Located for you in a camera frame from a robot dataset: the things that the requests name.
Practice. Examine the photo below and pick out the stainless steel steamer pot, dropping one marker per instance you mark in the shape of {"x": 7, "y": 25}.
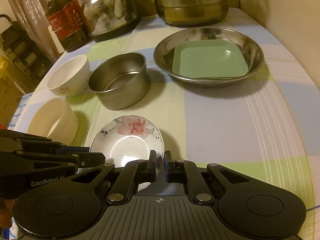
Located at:
{"x": 192, "y": 7}

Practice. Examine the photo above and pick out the cooking oil bottle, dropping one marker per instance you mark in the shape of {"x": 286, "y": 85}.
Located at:
{"x": 65, "y": 22}

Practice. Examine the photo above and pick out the small floral plate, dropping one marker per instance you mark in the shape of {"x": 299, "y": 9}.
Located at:
{"x": 130, "y": 140}

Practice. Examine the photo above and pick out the green square plate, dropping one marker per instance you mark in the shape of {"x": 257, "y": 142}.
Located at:
{"x": 210, "y": 60}

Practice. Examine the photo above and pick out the cream bowl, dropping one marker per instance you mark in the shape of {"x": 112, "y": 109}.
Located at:
{"x": 65, "y": 127}

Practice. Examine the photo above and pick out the stainless steel bowl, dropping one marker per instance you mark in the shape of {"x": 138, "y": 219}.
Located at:
{"x": 122, "y": 93}

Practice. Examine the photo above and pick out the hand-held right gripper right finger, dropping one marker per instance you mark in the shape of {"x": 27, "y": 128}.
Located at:
{"x": 168, "y": 166}

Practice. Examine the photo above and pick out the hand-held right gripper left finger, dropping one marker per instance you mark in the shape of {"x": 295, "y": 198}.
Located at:
{"x": 153, "y": 163}

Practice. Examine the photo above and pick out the stainless steel kettle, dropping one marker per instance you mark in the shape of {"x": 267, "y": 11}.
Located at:
{"x": 110, "y": 15}

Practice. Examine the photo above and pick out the black folding rack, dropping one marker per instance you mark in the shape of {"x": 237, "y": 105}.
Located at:
{"x": 17, "y": 47}

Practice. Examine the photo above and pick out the blue checked white cloth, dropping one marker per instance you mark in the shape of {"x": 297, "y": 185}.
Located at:
{"x": 18, "y": 111}

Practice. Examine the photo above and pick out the large stainless steel plate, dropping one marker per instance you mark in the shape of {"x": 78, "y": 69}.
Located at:
{"x": 163, "y": 55}

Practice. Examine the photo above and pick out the checked pastel tablecloth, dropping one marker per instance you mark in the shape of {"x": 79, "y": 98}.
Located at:
{"x": 225, "y": 130}

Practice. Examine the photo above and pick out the white floral bowl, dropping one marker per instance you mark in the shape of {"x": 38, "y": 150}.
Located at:
{"x": 71, "y": 72}

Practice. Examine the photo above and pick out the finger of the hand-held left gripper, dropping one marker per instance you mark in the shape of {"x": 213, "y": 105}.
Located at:
{"x": 62, "y": 158}
{"x": 45, "y": 143}

